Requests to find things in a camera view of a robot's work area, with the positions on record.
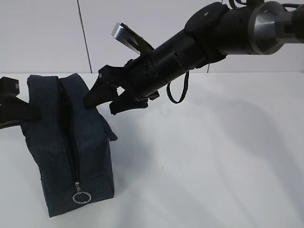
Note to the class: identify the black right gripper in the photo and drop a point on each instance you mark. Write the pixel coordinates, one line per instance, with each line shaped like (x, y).
(144, 75)

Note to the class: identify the dark blue fabric bag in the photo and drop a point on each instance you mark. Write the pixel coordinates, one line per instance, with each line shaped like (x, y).
(70, 144)

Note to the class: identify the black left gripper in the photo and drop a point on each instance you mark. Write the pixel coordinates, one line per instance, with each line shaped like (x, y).
(12, 109)

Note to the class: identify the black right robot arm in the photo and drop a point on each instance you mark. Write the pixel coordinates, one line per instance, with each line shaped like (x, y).
(253, 27)

